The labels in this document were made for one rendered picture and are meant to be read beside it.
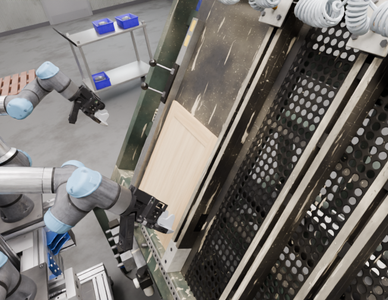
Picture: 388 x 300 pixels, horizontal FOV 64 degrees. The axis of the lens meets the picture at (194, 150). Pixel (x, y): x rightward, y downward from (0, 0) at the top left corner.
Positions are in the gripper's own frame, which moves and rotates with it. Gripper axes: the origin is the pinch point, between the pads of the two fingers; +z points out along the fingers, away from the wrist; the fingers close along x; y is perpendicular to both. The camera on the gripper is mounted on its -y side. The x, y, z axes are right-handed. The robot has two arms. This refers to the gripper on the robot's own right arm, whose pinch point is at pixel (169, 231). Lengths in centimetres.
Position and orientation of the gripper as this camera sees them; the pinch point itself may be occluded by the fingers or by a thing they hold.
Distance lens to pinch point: 100.1
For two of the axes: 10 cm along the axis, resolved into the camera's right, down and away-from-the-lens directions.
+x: -6.2, -2.0, 7.6
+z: 6.2, 4.7, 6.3
